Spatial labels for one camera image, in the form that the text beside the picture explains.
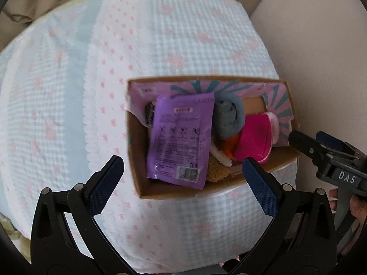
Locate orange fluffy pom-pom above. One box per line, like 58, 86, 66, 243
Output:
220, 133, 240, 160

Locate cardboard box pink teal lining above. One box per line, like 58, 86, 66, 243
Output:
125, 74, 301, 201

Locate brown plush slipper sock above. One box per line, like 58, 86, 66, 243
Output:
206, 141, 232, 183

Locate light pink fluffy scrunchie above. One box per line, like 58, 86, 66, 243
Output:
265, 112, 280, 145

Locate white blue checked blanket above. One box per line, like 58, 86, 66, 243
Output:
1, 0, 279, 273

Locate grey socks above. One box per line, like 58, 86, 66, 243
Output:
213, 93, 245, 140

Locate person's right hand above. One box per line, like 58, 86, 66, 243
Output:
328, 189, 367, 225

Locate magenta soft pouch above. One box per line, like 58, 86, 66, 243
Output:
233, 114, 272, 165

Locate purple foil packet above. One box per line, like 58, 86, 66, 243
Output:
147, 92, 215, 190

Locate black white patterned sock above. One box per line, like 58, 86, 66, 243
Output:
144, 101, 156, 128

